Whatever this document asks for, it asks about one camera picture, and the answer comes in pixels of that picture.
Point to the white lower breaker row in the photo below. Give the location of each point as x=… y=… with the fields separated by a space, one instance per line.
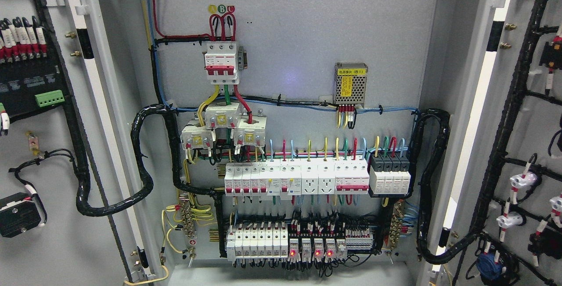
x=257 y=241

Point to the grey cabinet door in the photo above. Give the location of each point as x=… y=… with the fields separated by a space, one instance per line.
x=502 y=164
x=72 y=249

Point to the white socket breaker row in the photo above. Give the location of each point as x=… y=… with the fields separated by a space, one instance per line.
x=286 y=178

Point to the red white main breaker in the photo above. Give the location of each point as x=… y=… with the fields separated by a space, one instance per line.
x=224 y=60

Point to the black digital power meter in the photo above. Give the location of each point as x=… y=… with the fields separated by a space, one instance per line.
x=21 y=81

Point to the relay row with red leds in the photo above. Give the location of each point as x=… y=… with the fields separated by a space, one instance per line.
x=310 y=250

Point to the black white surge protector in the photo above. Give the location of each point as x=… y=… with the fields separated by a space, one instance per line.
x=389 y=177

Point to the white current transformers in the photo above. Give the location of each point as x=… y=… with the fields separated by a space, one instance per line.
x=223 y=121

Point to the metal mesh power supply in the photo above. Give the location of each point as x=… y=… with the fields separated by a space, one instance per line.
x=350 y=83

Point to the yellow terminal post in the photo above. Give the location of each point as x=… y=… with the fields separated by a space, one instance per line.
x=34 y=145

